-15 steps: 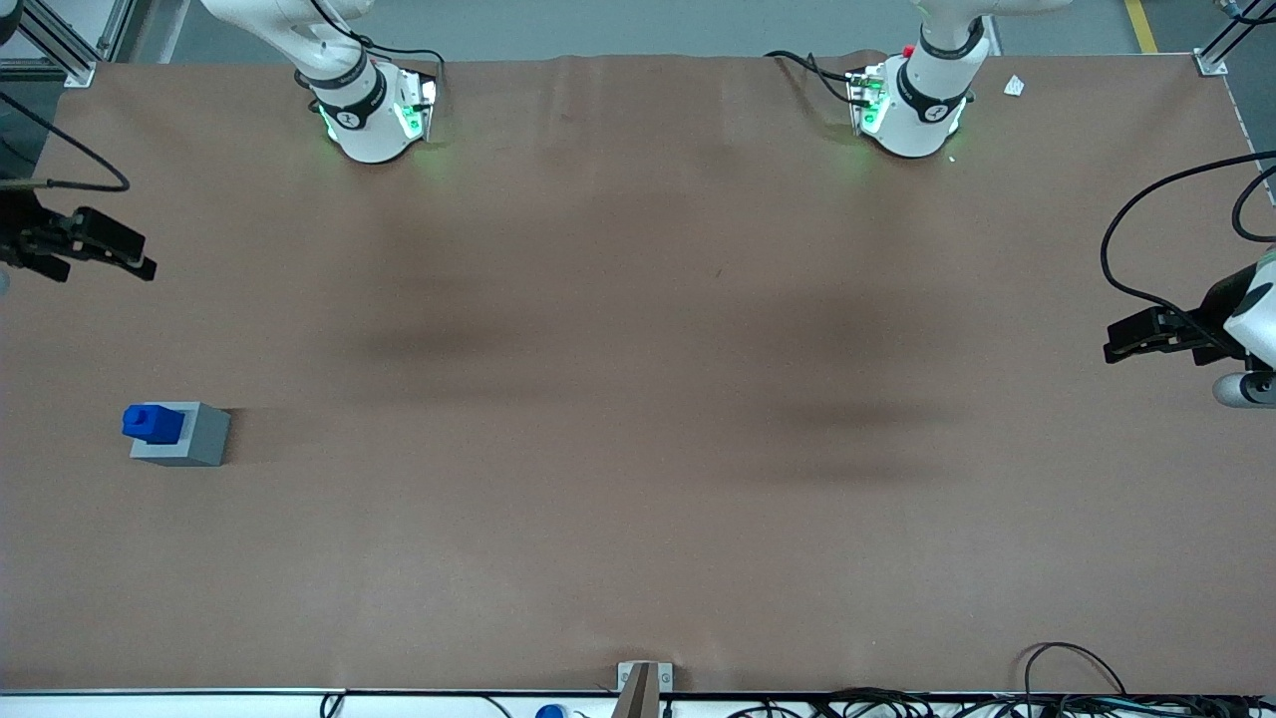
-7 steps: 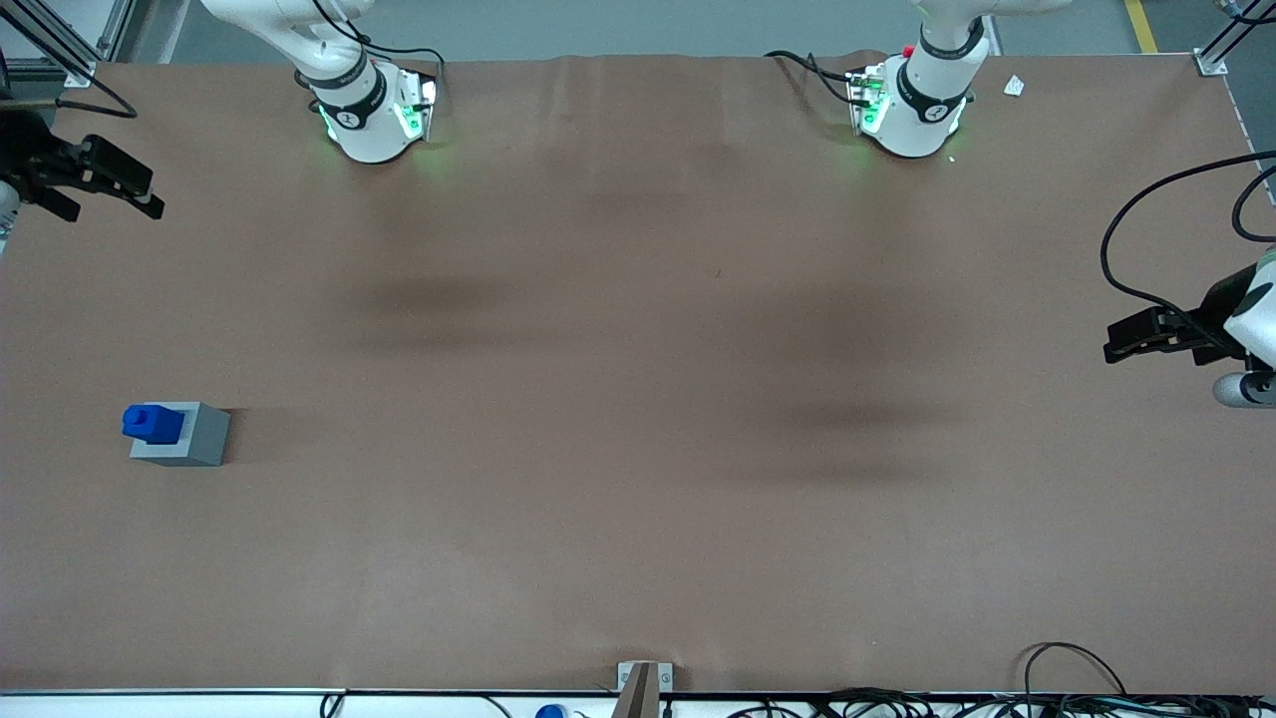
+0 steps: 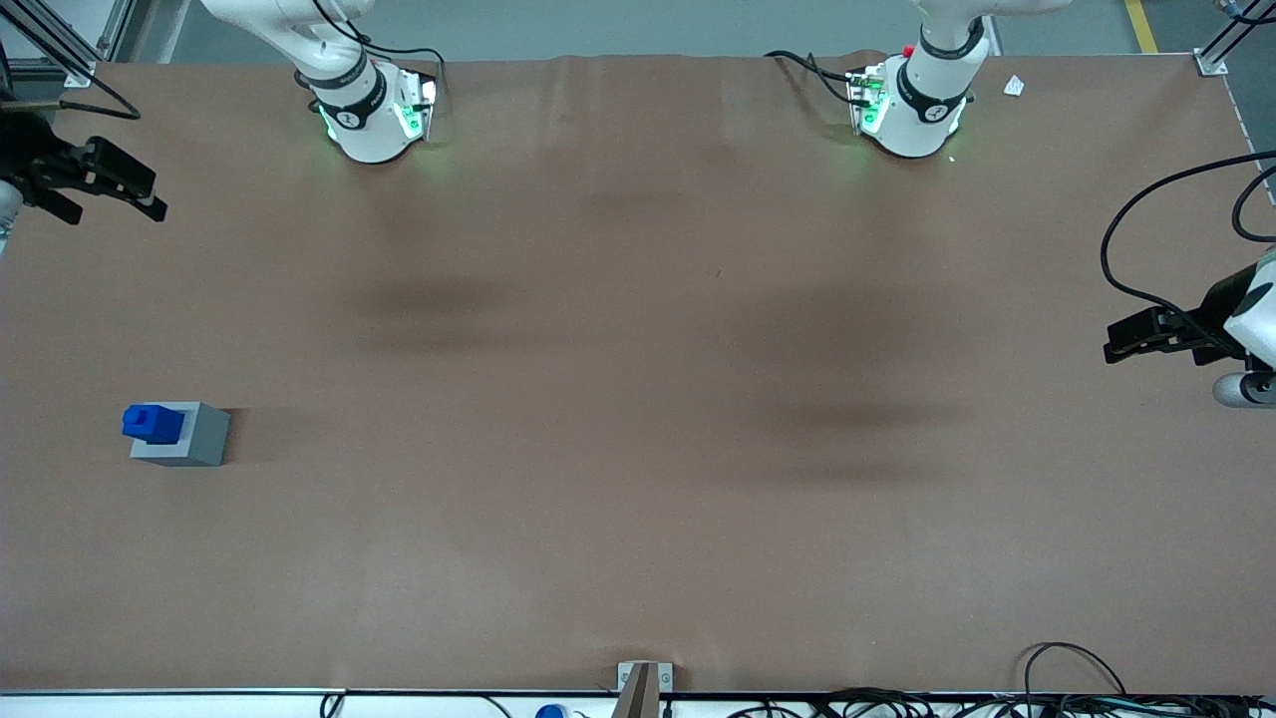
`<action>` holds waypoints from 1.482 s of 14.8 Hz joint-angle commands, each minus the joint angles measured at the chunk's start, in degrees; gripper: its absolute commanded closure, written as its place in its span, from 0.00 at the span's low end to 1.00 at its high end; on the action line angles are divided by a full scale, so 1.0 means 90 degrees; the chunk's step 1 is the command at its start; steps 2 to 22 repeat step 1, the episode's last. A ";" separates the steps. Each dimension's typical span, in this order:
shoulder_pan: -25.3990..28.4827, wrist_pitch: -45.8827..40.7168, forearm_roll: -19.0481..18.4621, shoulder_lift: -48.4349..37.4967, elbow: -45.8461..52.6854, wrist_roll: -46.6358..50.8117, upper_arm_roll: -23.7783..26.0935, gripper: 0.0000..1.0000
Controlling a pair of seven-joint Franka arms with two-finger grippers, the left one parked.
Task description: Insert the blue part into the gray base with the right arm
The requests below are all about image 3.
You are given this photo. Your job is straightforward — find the brown table mat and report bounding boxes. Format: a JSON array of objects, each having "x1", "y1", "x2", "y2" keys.
[{"x1": 0, "y1": 50, "x2": 1276, "y2": 697}]

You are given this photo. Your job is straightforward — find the gray block base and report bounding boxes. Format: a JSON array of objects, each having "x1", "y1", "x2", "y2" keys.
[{"x1": 131, "y1": 402, "x2": 232, "y2": 468}]

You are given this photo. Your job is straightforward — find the short black arm cable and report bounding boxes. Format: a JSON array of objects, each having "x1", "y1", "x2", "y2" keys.
[{"x1": 1232, "y1": 165, "x2": 1276, "y2": 243}]

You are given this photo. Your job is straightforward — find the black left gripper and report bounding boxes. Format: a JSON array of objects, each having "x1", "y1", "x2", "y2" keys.
[{"x1": 1103, "y1": 264, "x2": 1259, "y2": 366}]

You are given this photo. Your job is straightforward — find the black cable bundle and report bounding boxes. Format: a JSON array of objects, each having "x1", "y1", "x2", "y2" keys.
[{"x1": 733, "y1": 642, "x2": 1276, "y2": 718}]

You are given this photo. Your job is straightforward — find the aluminium frame post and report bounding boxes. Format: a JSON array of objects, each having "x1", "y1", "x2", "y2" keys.
[
  {"x1": 1193, "y1": 0, "x2": 1276, "y2": 78},
  {"x1": 0, "y1": 0, "x2": 136, "y2": 89}
]

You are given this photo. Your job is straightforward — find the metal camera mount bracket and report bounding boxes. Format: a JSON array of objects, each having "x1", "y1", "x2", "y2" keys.
[{"x1": 610, "y1": 660, "x2": 674, "y2": 718}]

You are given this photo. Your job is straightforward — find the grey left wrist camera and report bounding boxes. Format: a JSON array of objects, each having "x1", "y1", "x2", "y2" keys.
[{"x1": 1212, "y1": 369, "x2": 1276, "y2": 410}]

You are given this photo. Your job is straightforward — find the blue plastic part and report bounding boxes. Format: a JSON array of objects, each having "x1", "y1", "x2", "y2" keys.
[{"x1": 122, "y1": 403, "x2": 186, "y2": 446}]

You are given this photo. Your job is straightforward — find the long black arm cable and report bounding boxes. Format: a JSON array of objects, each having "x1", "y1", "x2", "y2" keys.
[{"x1": 1100, "y1": 150, "x2": 1276, "y2": 345}]

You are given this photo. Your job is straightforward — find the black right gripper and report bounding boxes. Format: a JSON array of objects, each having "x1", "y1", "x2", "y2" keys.
[{"x1": 0, "y1": 108, "x2": 169, "y2": 226}]

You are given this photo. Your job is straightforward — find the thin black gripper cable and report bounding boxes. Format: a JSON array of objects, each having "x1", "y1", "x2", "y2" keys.
[{"x1": 0, "y1": 8, "x2": 143, "y2": 121}]

